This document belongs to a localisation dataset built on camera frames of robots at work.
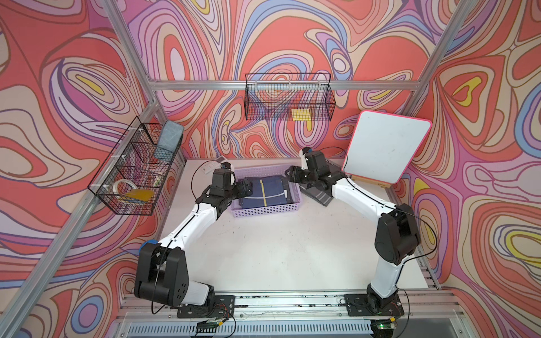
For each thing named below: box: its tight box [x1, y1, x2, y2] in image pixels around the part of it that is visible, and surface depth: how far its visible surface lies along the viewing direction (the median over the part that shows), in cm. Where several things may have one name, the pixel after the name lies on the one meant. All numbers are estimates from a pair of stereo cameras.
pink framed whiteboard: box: [341, 109, 433, 185], surface depth 93 cm
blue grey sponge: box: [154, 119, 185, 161], surface depth 82 cm
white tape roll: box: [112, 178, 139, 196], surface depth 69 cm
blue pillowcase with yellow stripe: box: [238, 174, 294, 210], surface depth 103 cm
